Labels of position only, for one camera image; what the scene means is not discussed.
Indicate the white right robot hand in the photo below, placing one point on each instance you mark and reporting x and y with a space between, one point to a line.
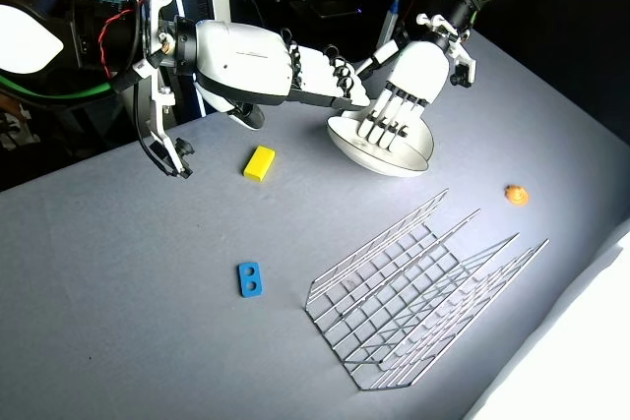
246 63

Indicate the yellow rectangular block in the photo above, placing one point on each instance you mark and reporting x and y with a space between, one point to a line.
259 163

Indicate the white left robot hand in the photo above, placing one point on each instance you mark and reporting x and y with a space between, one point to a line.
421 71

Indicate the blue block with two holes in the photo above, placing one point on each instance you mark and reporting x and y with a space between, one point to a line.
242 280

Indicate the white backdrop panel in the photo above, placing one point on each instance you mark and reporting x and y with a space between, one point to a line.
581 351

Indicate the small orange toy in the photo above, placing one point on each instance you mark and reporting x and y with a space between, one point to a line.
517 195

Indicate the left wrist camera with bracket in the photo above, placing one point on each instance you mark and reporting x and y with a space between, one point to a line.
462 77

